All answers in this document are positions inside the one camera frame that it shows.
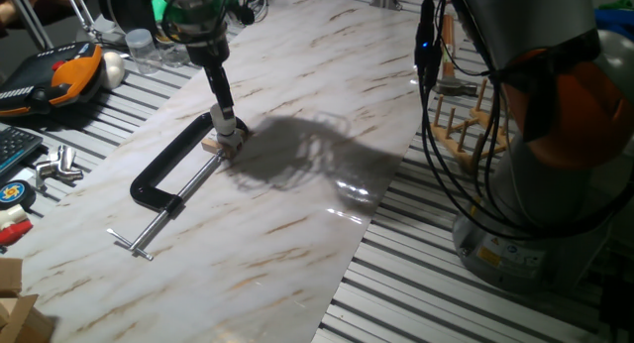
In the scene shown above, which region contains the black metal C-clamp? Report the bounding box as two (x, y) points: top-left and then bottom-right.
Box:
(106, 111), (251, 262)

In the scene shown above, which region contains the marble pattern sheet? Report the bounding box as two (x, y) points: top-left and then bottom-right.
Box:
(7, 0), (465, 343)

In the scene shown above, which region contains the black orange teach pendant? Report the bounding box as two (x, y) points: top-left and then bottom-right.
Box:
(0, 41), (104, 117)

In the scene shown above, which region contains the silver metal pipe fitting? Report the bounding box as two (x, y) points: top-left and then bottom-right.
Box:
(34, 144), (84, 189)

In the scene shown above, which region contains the white red valve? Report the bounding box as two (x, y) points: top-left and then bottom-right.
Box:
(0, 203), (34, 248)

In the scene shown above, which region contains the glass jar gold lid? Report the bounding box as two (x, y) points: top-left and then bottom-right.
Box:
(155, 33), (192, 69)

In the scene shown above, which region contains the white egg-shaped object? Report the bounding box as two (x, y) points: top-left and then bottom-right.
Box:
(101, 50), (126, 90)

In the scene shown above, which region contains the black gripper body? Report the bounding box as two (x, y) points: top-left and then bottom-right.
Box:
(186, 35), (232, 71)

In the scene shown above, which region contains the wooden peg rack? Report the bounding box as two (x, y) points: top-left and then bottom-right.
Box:
(430, 78), (511, 173)

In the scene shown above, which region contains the black round spool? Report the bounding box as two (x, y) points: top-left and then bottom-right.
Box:
(96, 0), (162, 35)

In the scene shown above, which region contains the wooden handle hammer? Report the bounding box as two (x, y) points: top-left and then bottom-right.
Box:
(433, 13), (479, 97)

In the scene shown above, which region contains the clear plastic jar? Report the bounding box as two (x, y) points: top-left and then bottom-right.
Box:
(124, 28), (163, 75)

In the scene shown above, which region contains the black keyboard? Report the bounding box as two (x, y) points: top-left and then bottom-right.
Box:
(0, 126), (44, 178)

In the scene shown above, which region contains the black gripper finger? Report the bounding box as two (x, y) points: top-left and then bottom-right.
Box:
(215, 65), (237, 121)
(203, 67), (224, 109)

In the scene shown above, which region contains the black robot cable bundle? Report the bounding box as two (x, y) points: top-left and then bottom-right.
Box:
(414, 0), (634, 240)

